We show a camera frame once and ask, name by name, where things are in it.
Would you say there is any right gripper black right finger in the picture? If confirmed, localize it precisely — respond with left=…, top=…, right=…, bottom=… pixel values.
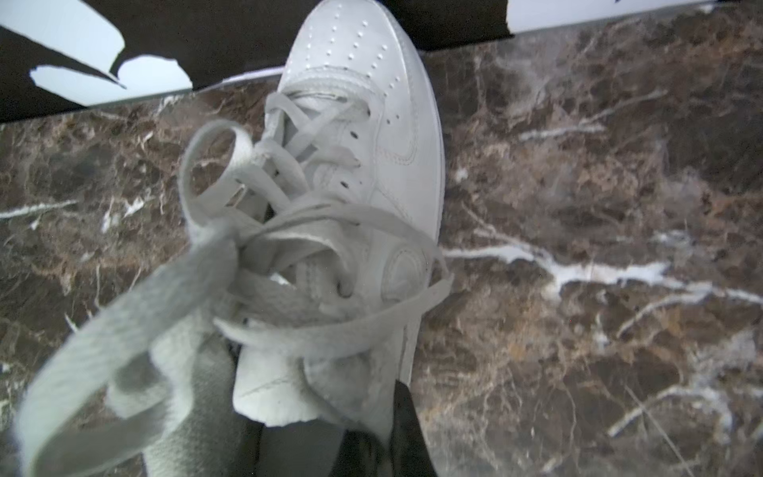
left=389, top=381, right=437, bottom=477

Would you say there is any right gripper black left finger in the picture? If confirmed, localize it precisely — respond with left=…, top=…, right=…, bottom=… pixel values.
left=329, top=431, right=391, bottom=477

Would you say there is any white sneaker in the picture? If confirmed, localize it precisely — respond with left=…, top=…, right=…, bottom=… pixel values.
left=14, top=1, right=454, bottom=476

